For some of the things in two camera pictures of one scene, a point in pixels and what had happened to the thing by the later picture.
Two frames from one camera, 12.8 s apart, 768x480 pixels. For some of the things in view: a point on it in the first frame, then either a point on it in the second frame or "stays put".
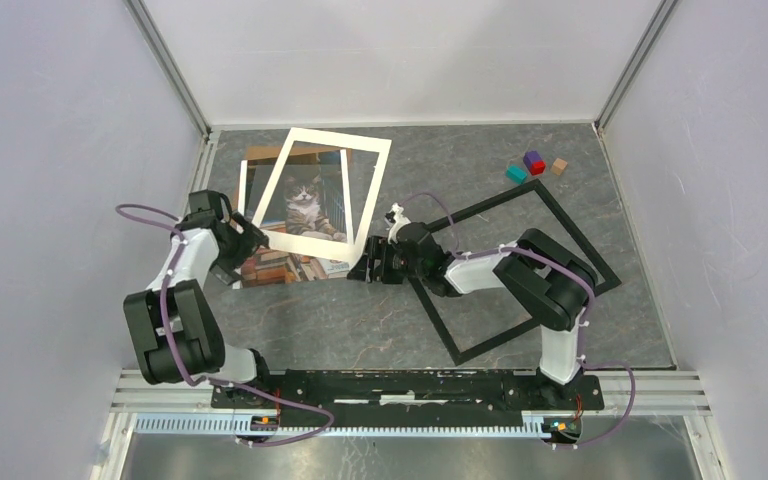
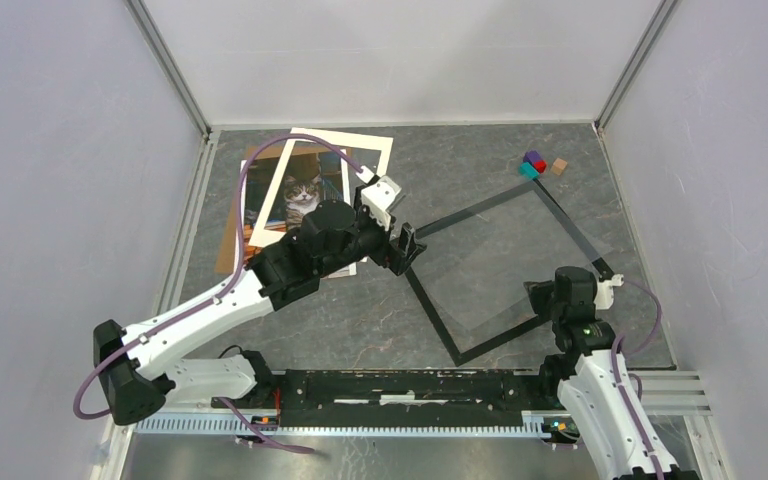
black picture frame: x=446 y=222 stays put
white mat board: x=312 y=244 stays put
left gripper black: x=250 y=240 -> x=395 y=258
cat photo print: x=311 y=199 stays put
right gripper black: x=377 y=249 -> x=536 y=291
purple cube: x=530 y=157 stays put
